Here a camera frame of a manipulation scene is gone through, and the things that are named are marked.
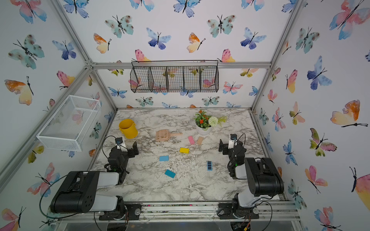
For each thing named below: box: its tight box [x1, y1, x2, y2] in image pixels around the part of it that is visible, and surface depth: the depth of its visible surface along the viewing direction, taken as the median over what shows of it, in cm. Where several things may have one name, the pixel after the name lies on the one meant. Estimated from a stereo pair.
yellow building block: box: [179, 147, 190, 154], surface depth 98 cm
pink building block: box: [187, 135, 195, 145], surface depth 104 cm
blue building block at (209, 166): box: [206, 161, 213, 171], surface depth 91 cm
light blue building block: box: [158, 155, 170, 162], surface depth 96 cm
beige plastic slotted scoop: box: [155, 128, 183, 142], surface depth 105 cm
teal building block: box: [164, 169, 176, 179], surface depth 88 cm
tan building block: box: [197, 136, 204, 145], surface depth 104 cm
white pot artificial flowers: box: [194, 110, 228, 137], surface depth 95 cm
